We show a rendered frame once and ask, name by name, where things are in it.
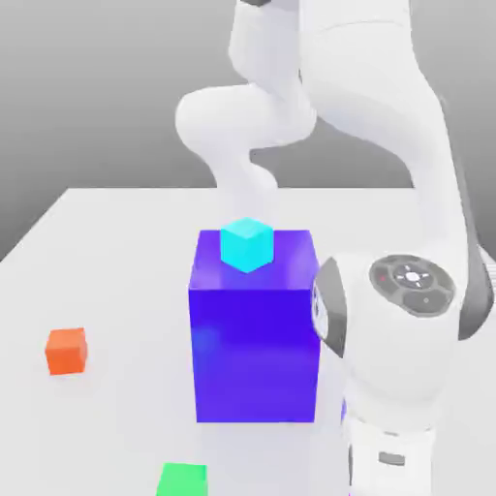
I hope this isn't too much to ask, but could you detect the large blue box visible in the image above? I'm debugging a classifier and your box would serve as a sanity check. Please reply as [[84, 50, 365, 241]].
[[188, 229, 323, 424]]

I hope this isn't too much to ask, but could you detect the small green cube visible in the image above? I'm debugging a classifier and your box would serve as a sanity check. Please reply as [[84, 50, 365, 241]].
[[155, 461, 209, 496]]

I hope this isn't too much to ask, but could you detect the small cyan cube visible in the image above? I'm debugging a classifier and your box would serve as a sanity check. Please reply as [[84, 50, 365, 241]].
[[219, 216, 276, 275]]

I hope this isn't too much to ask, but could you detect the small orange cube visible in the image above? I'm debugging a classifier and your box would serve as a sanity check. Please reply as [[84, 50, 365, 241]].
[[44, 326, 89, 378]]

